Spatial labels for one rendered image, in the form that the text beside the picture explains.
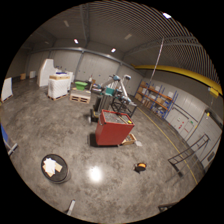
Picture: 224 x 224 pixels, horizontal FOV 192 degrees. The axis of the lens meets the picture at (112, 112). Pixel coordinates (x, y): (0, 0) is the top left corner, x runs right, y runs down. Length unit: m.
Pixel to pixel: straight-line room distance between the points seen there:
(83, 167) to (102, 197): 0.82
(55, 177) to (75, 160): 0.83
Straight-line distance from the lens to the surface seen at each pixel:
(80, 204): 1.75
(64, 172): 1.06
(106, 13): 8.78
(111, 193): 1.77
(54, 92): 3.92
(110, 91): 2.41
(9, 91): 6.88
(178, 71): 8.95
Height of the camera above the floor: 1.65
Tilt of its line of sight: 25 degrees down
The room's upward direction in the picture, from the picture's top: 22 degrees clockwise
